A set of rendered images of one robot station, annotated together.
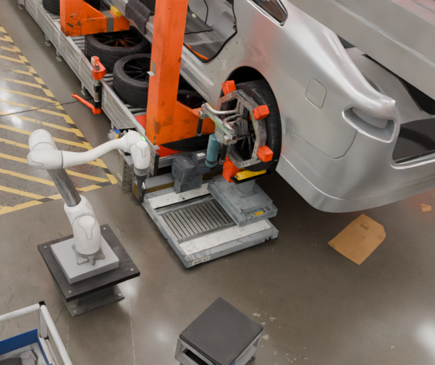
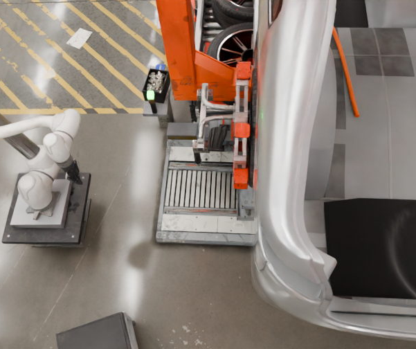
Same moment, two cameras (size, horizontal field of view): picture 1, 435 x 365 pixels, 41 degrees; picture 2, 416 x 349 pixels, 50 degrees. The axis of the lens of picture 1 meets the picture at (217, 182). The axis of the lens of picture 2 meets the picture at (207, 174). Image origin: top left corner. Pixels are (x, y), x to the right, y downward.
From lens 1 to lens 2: 2.63 m
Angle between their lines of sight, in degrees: 37
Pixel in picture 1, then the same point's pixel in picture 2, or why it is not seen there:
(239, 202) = (246, 194)
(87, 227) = (23, 190)
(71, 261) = (24, 206)
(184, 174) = not seen: hidden behind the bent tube
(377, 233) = not seen: hidden behind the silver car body
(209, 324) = (87, 338)
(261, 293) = (209, 307)
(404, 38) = not seen: outside the picture
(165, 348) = (79, 318)
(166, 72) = (169, 30)
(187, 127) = (216, 90)
